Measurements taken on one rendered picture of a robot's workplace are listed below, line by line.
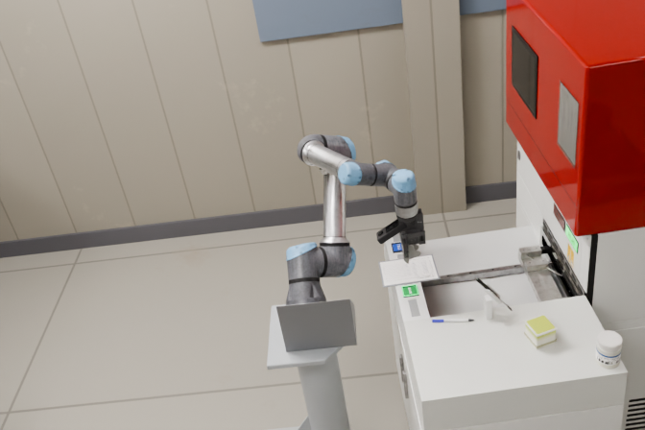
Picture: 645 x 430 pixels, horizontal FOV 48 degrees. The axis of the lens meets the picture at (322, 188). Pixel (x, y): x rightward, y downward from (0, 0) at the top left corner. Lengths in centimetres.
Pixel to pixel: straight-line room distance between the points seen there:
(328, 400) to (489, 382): 81
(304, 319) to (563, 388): 88
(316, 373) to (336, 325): 28
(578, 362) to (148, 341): 250
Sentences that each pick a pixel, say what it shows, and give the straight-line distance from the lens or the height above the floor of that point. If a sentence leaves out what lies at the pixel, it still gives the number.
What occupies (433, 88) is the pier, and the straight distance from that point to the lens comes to 420.
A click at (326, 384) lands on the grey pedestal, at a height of 60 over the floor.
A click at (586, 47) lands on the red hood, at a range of 226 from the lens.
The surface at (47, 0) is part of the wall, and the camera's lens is 431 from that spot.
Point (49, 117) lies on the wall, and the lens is 461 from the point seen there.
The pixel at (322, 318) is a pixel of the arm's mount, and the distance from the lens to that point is 257.
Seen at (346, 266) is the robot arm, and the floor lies 100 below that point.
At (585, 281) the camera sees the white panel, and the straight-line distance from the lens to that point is 260.
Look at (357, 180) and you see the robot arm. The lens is 234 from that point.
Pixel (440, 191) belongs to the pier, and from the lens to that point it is 456.
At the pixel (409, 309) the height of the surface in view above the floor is 96.
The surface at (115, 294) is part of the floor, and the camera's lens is 458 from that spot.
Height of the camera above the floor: 271
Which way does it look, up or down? 33 degrees down
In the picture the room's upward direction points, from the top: 9 degrees counter-clockwise
